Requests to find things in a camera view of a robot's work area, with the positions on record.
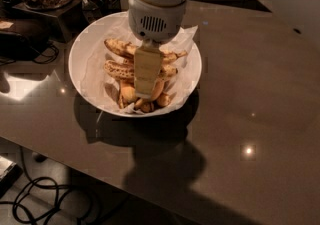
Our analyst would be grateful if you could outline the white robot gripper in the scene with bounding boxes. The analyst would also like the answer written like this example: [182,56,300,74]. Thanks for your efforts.
[128,0,186,99]

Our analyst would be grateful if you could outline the lower spotted banana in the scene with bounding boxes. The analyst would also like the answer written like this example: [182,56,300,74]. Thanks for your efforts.
[104,60,178,83]

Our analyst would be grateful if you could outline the spotted banana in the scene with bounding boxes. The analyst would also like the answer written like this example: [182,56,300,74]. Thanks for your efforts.
[104,38,187,64]
[104,60,178,83]

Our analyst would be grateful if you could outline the upper spotted banana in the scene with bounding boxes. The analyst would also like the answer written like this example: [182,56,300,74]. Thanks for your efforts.
[104,38,187,64]

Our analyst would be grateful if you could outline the white bowl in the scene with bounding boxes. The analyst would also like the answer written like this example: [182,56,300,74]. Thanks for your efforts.
[67,10,203,118]

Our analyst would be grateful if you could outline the left yellow pear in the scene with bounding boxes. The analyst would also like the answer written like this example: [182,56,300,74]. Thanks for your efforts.
[118,81,137,109]

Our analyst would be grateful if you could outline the small right yellow pear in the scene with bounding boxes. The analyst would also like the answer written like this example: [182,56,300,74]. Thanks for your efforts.
[156,93,171,107]

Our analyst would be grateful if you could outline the middle yellow pear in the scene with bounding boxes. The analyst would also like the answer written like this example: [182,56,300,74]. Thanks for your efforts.
[134,81,164,109]

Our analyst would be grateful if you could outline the white paper liner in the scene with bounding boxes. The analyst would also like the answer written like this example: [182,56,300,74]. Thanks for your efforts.
[80,17,202,117]

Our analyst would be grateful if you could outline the metal serving scoop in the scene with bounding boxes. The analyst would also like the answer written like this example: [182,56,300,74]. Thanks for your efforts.
[82,0,101,24]

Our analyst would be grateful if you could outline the dark wooden stand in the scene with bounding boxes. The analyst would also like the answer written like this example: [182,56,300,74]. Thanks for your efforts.
[12,0,88,43]

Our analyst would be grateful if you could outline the grey box on floor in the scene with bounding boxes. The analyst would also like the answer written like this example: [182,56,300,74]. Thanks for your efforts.
[0,156,22,198]

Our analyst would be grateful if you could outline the black device with cable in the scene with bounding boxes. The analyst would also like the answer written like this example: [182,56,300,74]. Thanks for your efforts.
[0,31,59,64]

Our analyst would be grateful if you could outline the black floor cable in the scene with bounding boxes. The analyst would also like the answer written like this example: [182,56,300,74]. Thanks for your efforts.
[0,148,129,225]

